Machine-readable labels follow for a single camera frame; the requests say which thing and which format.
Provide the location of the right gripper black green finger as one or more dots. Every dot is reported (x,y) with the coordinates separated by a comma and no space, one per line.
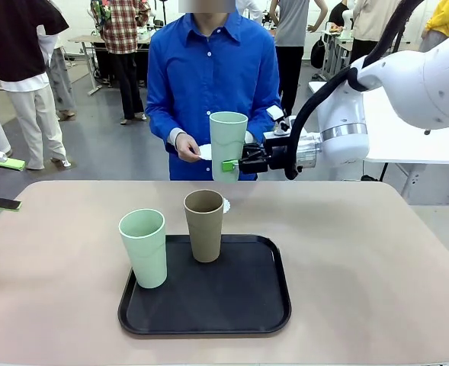
(229,165)
(254,148)

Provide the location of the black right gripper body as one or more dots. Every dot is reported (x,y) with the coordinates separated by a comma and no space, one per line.
(281,152)

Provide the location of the left gripper black green finger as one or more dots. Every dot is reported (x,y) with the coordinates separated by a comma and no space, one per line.
(7,204)
(8,163)

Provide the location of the light green tall cup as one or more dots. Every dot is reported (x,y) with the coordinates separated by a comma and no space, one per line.
(148,259)
(228,145)

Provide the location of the white scalloped paper coaster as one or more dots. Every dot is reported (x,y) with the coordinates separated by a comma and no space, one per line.
(206,151)
(227,207)

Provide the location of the brown tall cup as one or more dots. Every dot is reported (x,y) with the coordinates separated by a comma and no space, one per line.
(205,236)

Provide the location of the person's right forearm blue sleeve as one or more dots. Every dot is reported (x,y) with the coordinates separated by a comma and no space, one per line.
(159,131)

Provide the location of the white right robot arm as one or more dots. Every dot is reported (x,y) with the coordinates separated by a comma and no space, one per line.
(430,84)

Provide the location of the person's left forearm blue sleeve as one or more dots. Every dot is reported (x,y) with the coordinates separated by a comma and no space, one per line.
(264,122)

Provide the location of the person's right hand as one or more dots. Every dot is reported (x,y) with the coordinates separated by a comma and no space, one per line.
(186,146)

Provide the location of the person in blue shirt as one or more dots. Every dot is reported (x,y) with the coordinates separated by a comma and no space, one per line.
(209,84)

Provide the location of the bystander in grey trousers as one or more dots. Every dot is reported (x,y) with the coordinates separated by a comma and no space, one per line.
(62,84)

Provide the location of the black hanging bag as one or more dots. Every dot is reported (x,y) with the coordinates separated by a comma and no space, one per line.
(317,55)

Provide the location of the white side table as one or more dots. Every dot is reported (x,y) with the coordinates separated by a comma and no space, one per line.
(399,145)

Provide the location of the bystander in black shirt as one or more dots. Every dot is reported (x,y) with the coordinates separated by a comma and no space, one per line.
(14,38)

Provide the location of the bystander in grey shirt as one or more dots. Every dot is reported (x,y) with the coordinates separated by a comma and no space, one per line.
(292,23)

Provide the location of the black plastic tray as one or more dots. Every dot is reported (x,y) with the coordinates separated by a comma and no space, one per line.
(209,305)

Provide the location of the small white background robot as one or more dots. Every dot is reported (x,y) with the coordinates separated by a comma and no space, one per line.
(347,23)

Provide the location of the wooden desk white legs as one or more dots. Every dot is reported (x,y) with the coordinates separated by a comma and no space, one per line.
(85,39)

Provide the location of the seated bystander in black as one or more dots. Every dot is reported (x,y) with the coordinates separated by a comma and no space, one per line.
(338,15)

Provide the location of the bystander in beige shirt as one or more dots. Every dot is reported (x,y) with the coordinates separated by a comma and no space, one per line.
(369,23)

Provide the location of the bystander in plaid shirt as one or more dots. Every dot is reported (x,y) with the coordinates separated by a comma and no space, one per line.
(121,30)

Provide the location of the bystander in yellow hoodie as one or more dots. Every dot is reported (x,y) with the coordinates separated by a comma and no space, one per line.
(443,23)

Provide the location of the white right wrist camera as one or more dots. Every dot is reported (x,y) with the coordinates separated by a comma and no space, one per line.
(274,113)

